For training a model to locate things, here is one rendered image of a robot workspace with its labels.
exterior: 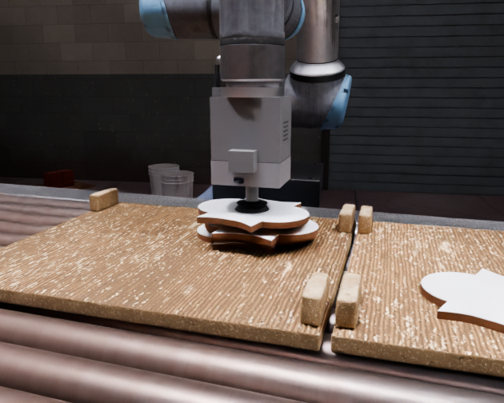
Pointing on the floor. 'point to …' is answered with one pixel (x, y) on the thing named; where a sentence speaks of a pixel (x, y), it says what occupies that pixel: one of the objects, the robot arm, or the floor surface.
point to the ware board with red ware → (63, 180)
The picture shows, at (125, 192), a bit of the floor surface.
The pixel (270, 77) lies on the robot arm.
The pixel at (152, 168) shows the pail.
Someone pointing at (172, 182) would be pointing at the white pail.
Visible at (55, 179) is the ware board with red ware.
